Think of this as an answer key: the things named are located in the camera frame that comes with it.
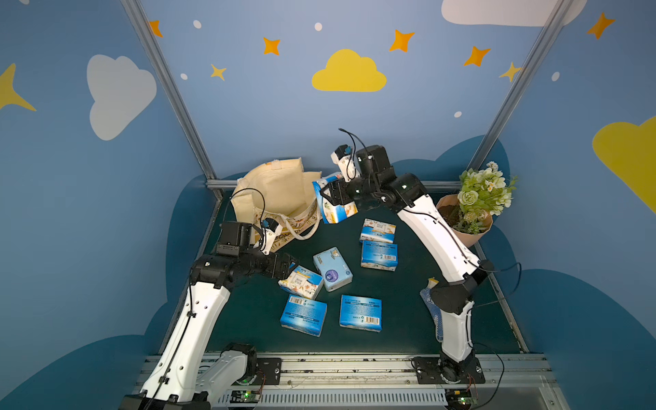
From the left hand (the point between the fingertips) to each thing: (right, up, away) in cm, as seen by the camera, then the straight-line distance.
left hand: (288, 256), depth 72 cm
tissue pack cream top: (+30, +6, +29) cm, 42 cm away
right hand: (+13, +21, +1) cm, 24 cm away
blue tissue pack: (+4, -20, +6) cm, 21 cm away
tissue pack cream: (+3, -11, +13) cm, 18 cm away
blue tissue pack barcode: (+31, -3, +20) cm, 37 cm away
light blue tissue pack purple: (+13, -8, +18) cm, 24 cm away
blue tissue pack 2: (+22, -19, +7) cm, 30 cm away
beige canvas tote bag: (-8, +22, +30) cm, 38 cm away
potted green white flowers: (+63, +19, +11) cm, 67 cm away
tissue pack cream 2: (+13, +12, -3) cm, 18 cm away
